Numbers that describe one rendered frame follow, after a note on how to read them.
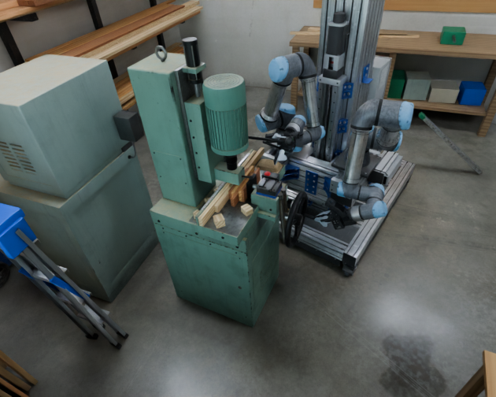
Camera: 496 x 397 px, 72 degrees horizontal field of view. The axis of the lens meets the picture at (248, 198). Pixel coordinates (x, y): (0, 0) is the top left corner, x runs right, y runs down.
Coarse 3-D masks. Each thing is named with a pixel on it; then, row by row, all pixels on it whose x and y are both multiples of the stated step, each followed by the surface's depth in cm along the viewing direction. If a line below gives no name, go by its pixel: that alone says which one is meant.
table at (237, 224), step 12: (228, 204) 168; (240, 204) 167; (252, 204) 167; (228, 216) 161; (240, 216) 161; (252, 216) 162; (264, 216) 166; (276, 216) 165; (204, 228) 157; (216, 228) 156; (228, 228) 155; (240, 228) 155; (228, 240) 155; (240, 240) 155
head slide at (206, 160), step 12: (192, 96) 150; (192, 108) 146; (204, 108) 147; (192, 120) 150; (204, 120) 150; (192, 132) 155; (204, 132) 152; (192, 144) 160; (204, 144) 156; (204, 156) 161; (216, 156) 168; (204, 168) 166; (204, 180) 172
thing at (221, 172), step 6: (222, 162) 172; (216, 168) 168; (222, 168) 168; (240, 168) 167; (216, 174) 170; (222, 174) 168; (228, 174) 166; (234, 174) 165; (240, 174) 166; (222, 180) 171; (228, 180) 169; (234, 180) 167; (240, 180) 168
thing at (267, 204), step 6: (252, 192) 164; (252, 198) 165; (258, 198) 163; (264, 198) 162; (270, 198) 160; (276, 198) 160; (258, 204) 166; (264, 204) 164; (270, 204) 162; (276, 204) 160; (264, 210) 167; (270, 210) 164; (276, 210) 163
